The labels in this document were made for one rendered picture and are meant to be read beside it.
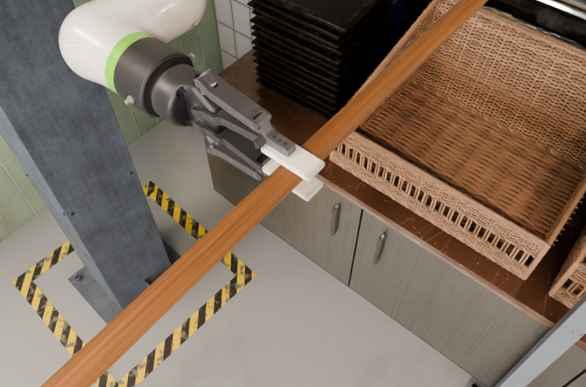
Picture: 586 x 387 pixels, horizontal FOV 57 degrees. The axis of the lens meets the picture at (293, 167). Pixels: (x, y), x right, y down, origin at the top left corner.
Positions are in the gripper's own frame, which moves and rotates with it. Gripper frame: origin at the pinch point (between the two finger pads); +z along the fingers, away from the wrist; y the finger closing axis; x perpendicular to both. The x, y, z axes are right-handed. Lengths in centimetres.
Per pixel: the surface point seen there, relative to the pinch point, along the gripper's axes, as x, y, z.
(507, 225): -46, 47, 21
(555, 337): -35, 57, 40
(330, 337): -27, 120, -6
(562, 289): -46, 57, 37
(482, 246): -46, 58, 19
